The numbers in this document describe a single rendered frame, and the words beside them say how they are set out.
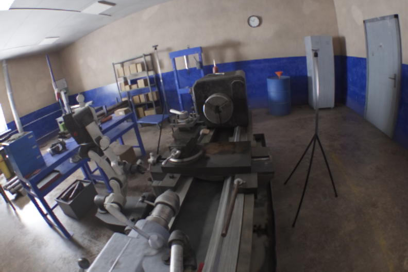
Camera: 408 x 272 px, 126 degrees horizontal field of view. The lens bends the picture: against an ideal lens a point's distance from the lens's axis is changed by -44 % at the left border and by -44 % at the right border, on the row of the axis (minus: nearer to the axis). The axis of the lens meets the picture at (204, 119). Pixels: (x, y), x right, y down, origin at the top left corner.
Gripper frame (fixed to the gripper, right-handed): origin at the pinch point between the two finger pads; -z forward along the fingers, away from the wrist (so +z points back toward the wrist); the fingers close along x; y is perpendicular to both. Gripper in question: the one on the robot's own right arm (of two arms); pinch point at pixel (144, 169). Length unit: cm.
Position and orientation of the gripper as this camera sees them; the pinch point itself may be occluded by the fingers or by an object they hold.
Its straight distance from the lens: 145.7
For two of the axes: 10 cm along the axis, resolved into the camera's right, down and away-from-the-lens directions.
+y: -0.7, 8.6, -5.0
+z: -9.6, 0.7, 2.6
